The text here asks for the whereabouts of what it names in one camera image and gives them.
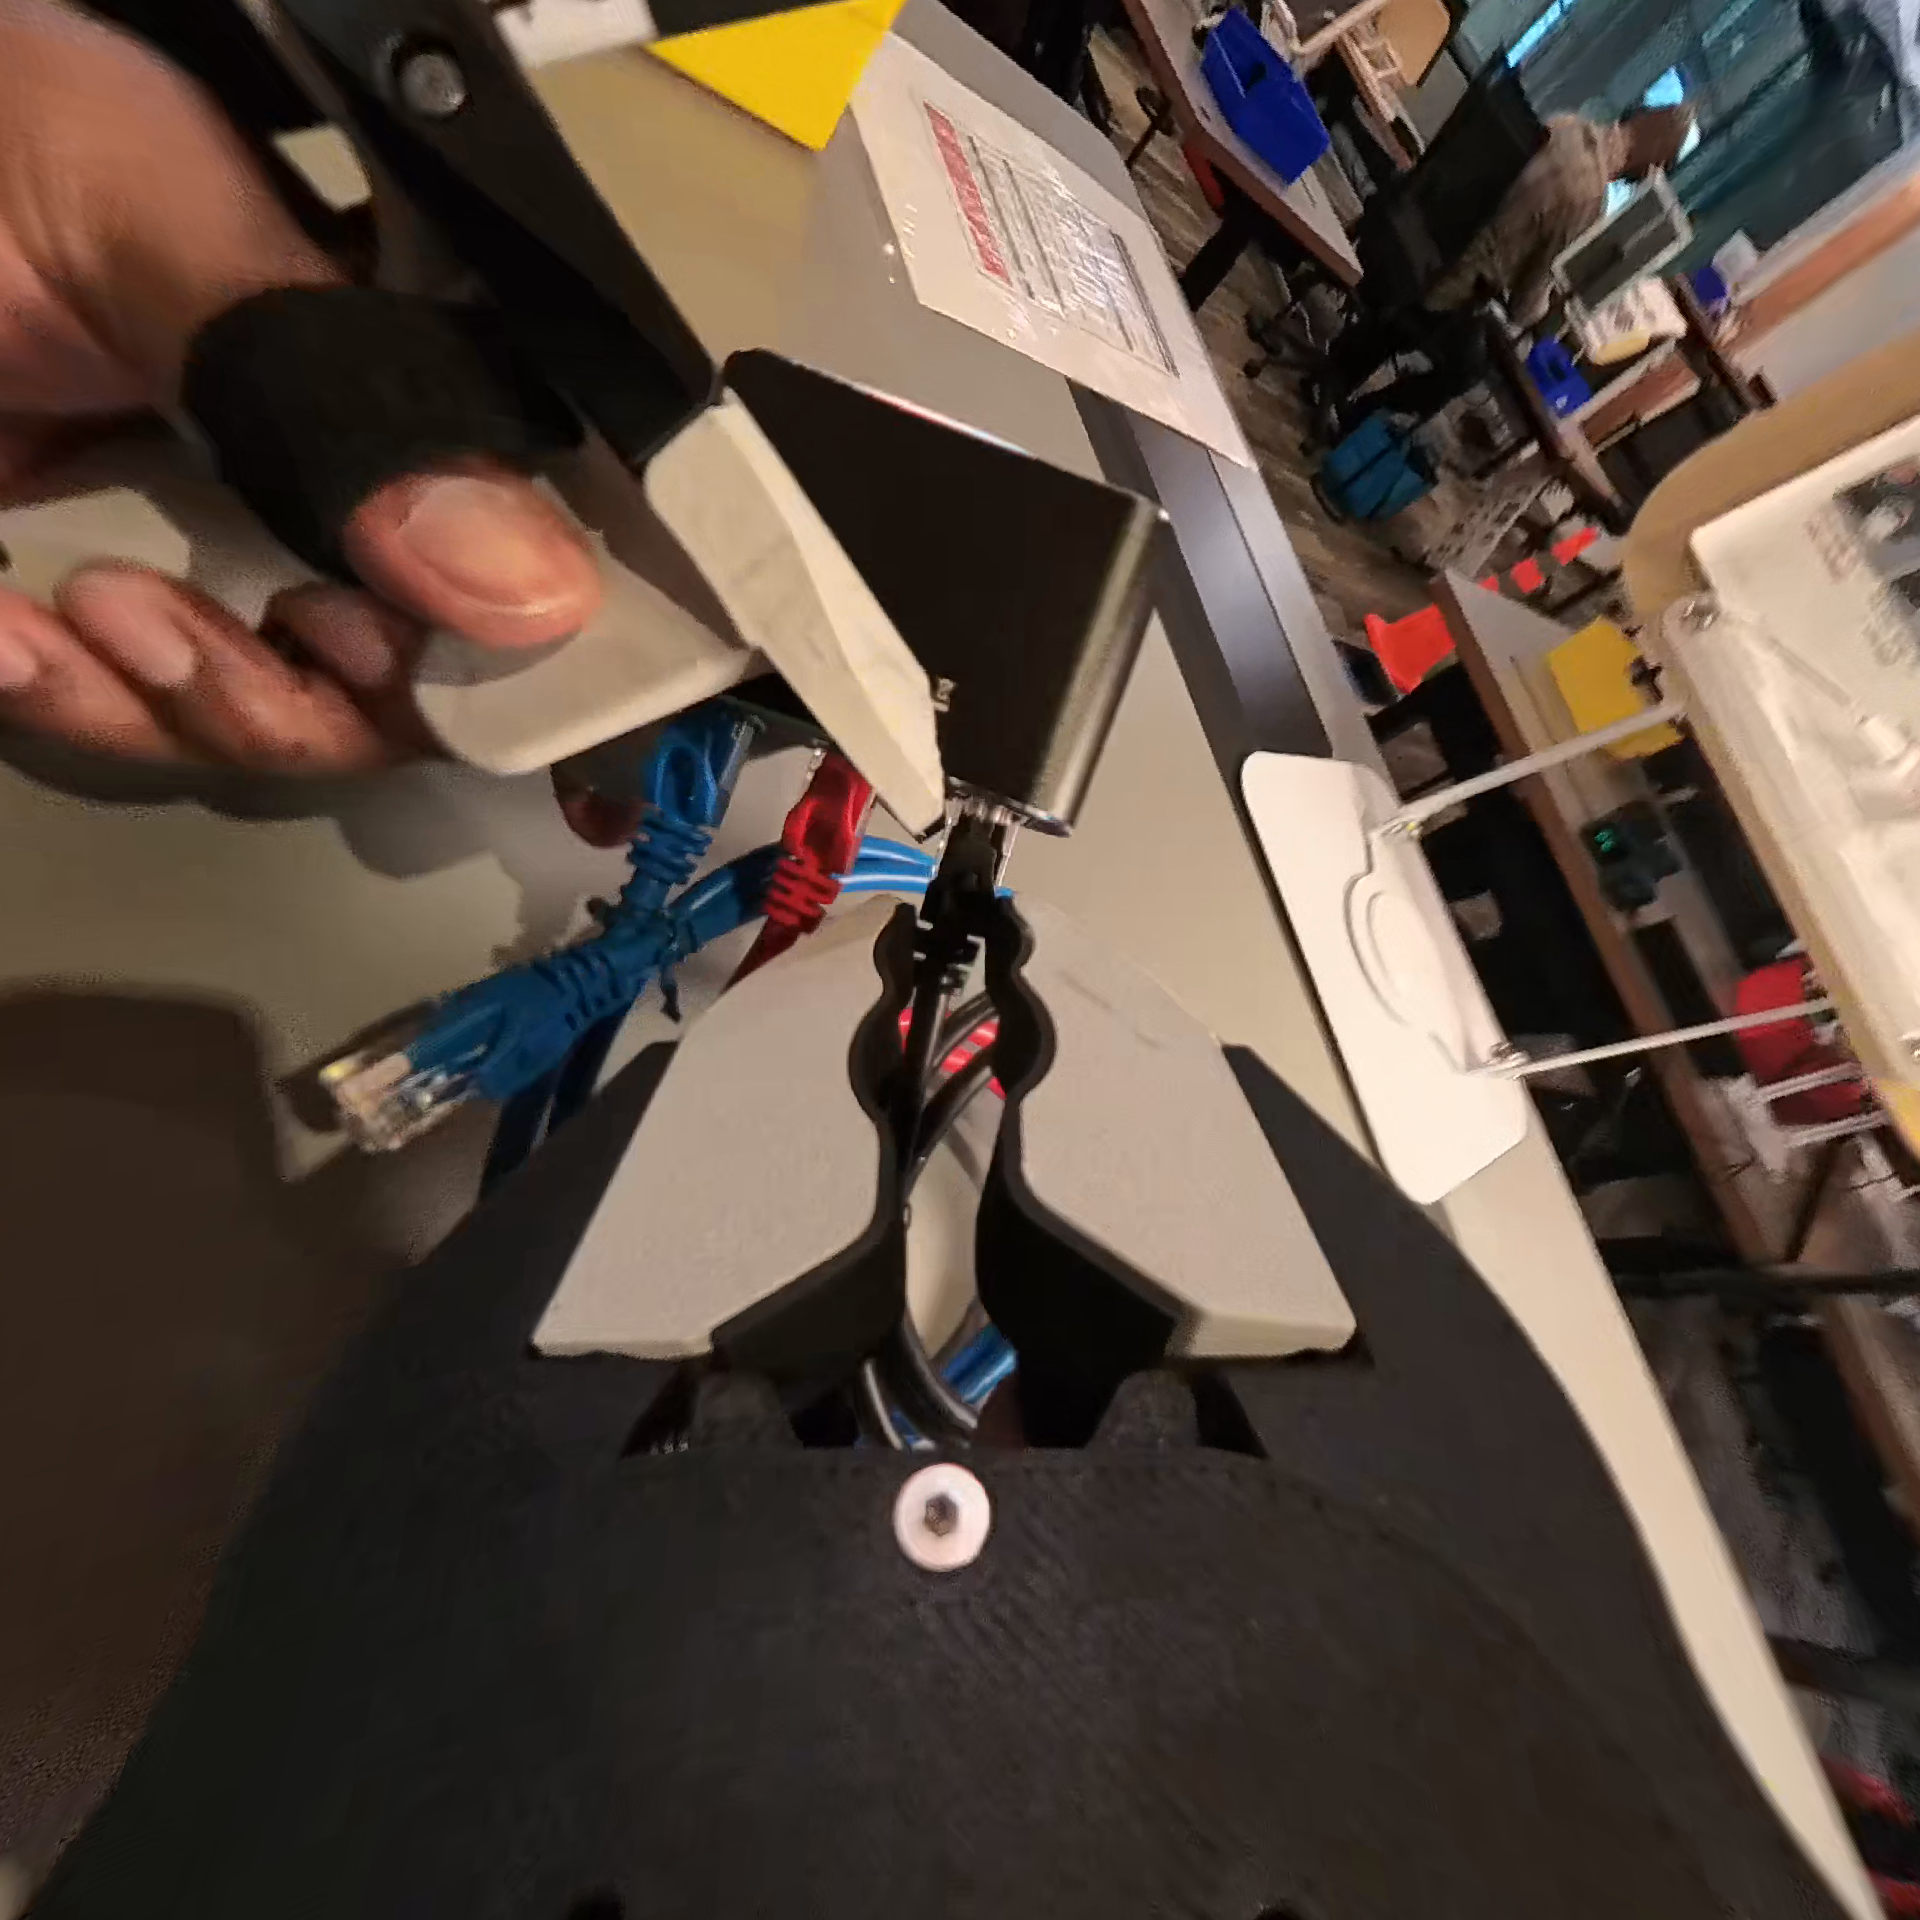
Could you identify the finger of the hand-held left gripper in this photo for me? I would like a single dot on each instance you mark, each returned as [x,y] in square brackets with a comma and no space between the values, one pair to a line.
[795,599]

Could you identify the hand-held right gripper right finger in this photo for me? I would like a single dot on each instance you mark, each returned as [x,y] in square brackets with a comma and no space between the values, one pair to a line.
[1184,1186]

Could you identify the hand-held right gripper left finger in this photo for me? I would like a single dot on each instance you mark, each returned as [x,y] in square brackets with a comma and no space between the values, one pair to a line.
[720,1172]

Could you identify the black ethernet switch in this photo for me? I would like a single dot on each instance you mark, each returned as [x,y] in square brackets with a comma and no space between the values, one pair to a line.
[930,570]

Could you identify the person's left hand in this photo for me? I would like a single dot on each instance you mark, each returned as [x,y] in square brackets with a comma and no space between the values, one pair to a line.
[105,226]

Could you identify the white document stand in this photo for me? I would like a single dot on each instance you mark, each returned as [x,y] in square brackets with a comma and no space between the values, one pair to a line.
[1349,932]

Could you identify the yellow plastic bin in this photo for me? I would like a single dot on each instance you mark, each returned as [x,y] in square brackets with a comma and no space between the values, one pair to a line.
[780,60]

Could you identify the laminated white paper sign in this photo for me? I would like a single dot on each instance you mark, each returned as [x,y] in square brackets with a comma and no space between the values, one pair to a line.
[1036,254]

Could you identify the orange traffic cone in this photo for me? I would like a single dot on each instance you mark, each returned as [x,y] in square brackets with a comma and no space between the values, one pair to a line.
[1405,645]

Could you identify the teal bag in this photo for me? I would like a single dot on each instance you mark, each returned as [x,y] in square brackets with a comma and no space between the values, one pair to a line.
[1371,466]

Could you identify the red plastic box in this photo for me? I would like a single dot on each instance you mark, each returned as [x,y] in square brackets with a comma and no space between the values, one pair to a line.
[1793,1020]

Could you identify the background work table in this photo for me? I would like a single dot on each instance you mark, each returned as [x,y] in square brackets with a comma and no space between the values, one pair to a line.
[1306,226]

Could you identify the yellow box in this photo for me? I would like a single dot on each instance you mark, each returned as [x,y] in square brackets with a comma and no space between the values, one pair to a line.
[1605,682]

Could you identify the small blue plastic bin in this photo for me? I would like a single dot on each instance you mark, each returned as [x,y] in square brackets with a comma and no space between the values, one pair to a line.
[1260,91]

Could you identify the black office chair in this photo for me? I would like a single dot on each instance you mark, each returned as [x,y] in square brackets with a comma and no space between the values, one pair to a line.
[1441,212]

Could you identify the illustrated poster board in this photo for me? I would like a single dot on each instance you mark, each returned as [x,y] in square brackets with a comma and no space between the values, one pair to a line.
[1844,676]

